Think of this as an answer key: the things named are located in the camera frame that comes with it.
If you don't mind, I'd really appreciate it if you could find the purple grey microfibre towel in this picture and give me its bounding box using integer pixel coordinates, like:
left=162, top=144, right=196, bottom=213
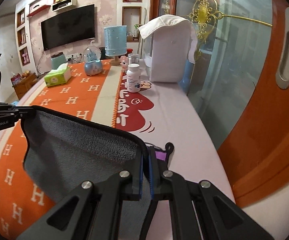
left=20, top=105, right=175, bottom=240

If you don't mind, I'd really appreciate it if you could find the wooden tv cabinet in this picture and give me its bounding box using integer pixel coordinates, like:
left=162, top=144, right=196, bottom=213
left=13, top=73, right=38, bottom=100

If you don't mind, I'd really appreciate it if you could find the red gift box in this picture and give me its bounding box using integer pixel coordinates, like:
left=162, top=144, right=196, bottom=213
left=10, top=73, right=22, bottom=86

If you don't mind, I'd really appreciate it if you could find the green tissue box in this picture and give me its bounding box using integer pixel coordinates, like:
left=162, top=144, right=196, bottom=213
left=44, top=63, right=72, bottom=87

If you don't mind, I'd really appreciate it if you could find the orange H-pattern table runner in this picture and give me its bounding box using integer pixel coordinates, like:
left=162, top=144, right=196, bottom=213
left=0, top=60, right=123, bottom=240

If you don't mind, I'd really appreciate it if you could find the teal electric kettle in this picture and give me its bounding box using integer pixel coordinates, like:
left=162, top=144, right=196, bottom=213
left=51, top=52, right=67, bottom=70

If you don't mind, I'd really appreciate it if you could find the red white printed tablecloth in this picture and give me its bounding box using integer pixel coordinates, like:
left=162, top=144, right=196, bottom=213
left=0, top=60, right=236, bottom=240

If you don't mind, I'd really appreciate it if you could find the blue castle snow globe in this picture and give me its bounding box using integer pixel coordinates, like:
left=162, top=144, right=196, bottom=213
left=83, top=40, right=103, bottom=76

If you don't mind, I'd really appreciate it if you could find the pink pig figurine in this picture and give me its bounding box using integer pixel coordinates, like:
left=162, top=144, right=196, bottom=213
left=119, top=55, right=129, bottom=73

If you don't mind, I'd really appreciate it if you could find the white pill bottle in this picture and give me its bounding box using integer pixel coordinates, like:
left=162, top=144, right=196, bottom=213
left=127, top=63, right=141, bottom=93

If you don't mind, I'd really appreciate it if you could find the light blue table lamp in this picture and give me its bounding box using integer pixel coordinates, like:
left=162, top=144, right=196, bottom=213
left=104, top=25, right=127, bottom=66

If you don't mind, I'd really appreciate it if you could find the clear glass jar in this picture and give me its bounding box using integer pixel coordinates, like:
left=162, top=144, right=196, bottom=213
left=128, top=53, right=140, bottom=65

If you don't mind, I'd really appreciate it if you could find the white water dispenser appliance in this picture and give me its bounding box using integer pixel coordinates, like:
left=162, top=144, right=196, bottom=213
left=144, top=22, right=196, bottom=83

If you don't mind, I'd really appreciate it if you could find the orange sliding door frame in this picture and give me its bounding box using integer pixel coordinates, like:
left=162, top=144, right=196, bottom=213
left=218, top=0, right=289, bottom=207

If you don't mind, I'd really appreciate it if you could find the red wall shelf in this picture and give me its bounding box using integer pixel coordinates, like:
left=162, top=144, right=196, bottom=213
left=27, top=4, right=51, bottom=18

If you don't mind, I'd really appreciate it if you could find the black wall television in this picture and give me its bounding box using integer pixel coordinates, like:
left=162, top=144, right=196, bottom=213
left=41, top=4, right=96, bottom=51

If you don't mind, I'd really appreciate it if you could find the white wall shelf box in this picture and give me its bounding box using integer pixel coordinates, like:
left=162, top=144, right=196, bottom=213
left=51, top=0, right=77, bottom=12

